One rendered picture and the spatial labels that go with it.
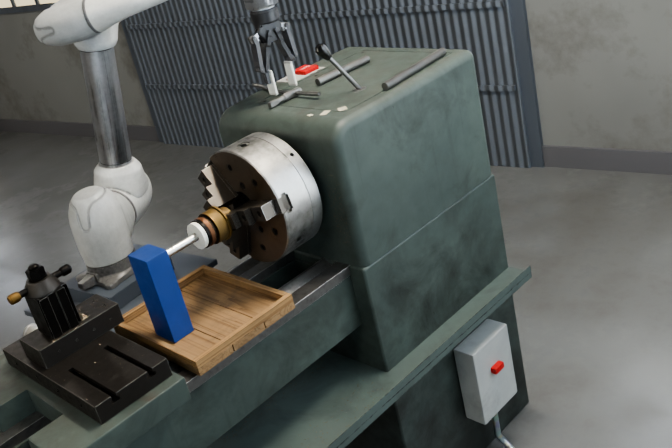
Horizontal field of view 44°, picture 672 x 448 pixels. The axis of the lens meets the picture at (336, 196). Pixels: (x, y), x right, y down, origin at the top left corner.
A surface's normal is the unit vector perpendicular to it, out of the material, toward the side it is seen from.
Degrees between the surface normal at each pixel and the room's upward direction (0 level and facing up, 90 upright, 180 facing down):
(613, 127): 90
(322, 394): 0
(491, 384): 90
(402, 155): 90
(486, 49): 90
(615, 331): 0
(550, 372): 0
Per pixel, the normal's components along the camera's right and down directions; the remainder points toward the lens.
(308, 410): -0.22, -0.89
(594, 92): -0.58, 0.44
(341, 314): 0.70, 0.15
